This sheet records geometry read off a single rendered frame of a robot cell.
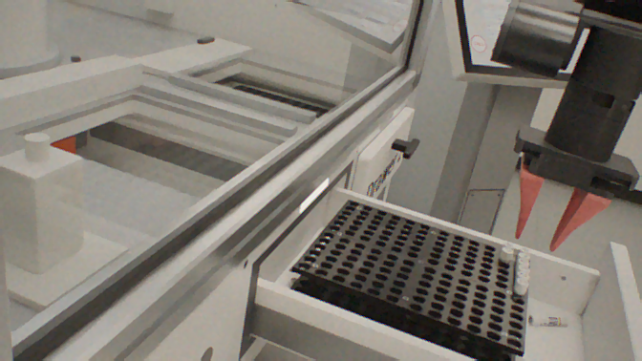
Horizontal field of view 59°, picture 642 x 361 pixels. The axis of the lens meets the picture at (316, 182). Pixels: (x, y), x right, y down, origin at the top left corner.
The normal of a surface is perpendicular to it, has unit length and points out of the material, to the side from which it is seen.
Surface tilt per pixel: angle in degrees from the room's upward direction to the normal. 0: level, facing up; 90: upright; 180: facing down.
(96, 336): 0
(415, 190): 90
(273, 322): 90
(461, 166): 90
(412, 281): 0
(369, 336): 90
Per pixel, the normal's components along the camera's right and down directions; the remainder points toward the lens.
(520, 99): 0.33, 0.46
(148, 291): 0.17, -0.89
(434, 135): -0.36, 0.34
